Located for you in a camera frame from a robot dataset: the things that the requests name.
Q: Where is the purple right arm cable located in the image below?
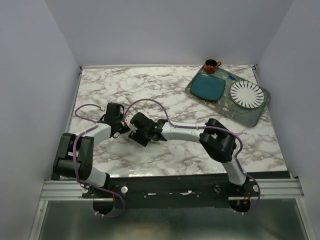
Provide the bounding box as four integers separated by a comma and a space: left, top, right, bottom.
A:
122, 98, 262, 216

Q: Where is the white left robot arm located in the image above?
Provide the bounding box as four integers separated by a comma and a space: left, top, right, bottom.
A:
52, 102, 129, 198

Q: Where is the aluminium frame rail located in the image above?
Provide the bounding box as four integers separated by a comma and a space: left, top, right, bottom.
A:
40, 178, 304, 202

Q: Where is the teal square plate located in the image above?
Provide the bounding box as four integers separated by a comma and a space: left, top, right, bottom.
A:
190, 73, 226, 101

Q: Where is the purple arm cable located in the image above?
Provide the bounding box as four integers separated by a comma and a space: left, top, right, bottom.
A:
122, 98, 262, 216
73, 103, 126, 219

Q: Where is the white blue striped plate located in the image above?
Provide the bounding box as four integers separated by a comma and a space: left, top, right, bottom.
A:
229, 80, 265, 109

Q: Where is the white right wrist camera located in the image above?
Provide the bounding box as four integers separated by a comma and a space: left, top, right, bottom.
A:
124, 115, 137, 133

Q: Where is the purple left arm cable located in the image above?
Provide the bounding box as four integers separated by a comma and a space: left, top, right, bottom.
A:
73, 103, 126, 219

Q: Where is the brown ceramic cup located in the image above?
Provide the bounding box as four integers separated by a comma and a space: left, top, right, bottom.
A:
203, 59, 222, 74

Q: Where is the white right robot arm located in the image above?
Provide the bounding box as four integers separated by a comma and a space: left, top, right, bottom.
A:
124, 112, 248, 196

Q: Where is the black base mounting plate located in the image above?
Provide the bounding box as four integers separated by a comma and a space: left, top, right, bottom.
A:
82, 173, 259, 209

